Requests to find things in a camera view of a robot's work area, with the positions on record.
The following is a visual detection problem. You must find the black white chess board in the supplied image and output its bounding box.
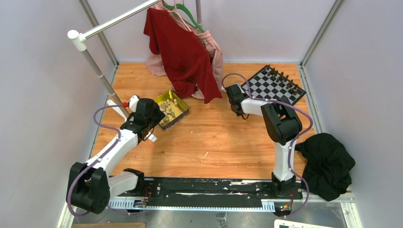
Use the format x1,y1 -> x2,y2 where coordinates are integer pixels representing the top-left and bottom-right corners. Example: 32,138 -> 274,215
240,65 -> 306,105

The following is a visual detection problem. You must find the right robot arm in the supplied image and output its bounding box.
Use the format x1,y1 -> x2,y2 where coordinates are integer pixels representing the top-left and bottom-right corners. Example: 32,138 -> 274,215
226,85 -> 302,199

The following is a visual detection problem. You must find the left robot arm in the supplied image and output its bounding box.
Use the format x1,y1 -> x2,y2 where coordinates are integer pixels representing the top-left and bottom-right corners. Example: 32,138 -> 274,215
66,98 -> 165,217

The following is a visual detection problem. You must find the gold metal tin box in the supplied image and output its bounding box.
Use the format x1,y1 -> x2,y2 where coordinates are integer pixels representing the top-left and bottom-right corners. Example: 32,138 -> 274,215
154,89 -> 190,132

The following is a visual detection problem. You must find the pink garment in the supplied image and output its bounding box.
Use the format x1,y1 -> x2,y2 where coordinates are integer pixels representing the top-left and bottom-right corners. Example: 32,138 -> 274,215
144,1 -> 225,100

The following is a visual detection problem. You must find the dark red shirt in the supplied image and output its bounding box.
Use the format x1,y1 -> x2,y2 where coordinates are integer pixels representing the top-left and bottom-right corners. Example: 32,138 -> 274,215
143,7 -> 223,105

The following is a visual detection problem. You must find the white metal clothes rack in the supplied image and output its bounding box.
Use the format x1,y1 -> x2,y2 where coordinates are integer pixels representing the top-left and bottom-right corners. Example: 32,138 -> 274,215
67,0 -> 202,118

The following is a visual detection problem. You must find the green clothes hanger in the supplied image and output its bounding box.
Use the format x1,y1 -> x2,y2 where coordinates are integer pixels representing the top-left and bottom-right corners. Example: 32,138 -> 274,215
163,1 -> 205,32

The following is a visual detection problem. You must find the black cloth pile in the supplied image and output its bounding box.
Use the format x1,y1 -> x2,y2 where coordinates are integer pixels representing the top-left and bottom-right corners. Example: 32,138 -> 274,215
295,133 -> 355,201

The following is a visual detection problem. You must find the white camera left wrist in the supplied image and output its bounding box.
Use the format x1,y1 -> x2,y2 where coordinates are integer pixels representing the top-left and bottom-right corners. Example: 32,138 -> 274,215
123,95 -> 140,112

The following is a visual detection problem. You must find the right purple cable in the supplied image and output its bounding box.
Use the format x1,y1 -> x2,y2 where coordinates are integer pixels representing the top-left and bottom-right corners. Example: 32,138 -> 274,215
221,73 -> 314,218

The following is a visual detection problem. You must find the purple cable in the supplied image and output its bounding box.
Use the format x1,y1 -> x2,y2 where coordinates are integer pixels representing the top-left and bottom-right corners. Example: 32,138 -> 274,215
66,105 -> 139,219
221,73 -> 314,218

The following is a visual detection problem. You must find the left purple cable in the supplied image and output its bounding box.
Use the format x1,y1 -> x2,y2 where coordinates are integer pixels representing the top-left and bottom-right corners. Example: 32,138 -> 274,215
66,105 -> 139,219

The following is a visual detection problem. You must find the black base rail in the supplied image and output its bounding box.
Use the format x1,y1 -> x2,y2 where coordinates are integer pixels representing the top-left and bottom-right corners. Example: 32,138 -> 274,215
109,177 -> 303,212

